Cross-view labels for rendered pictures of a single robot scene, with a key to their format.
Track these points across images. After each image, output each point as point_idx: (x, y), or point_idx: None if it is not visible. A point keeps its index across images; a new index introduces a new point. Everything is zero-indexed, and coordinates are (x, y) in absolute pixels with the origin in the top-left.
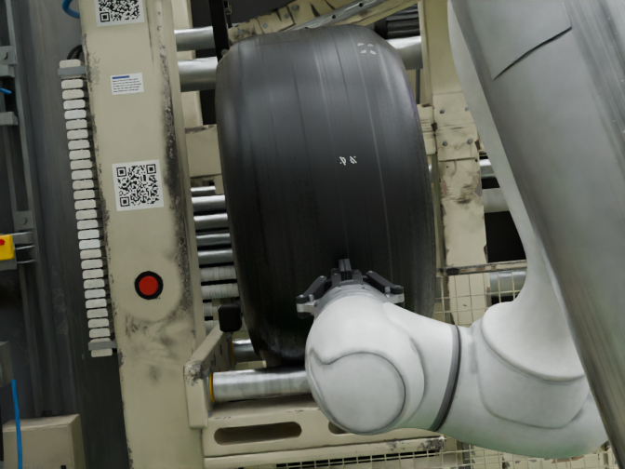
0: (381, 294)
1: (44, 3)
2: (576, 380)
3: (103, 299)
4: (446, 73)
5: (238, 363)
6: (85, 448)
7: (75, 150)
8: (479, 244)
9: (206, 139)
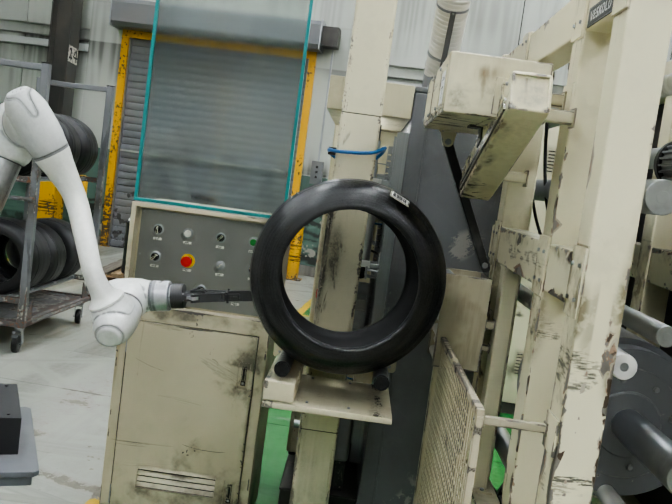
0: (162, 286)
1: (433, 145)
2: (90, 311)
3: None
4: (548, 217)
5: (481, 397)
6: None
7: (450, 229)
8: (527, 373)
9: (504, 238)
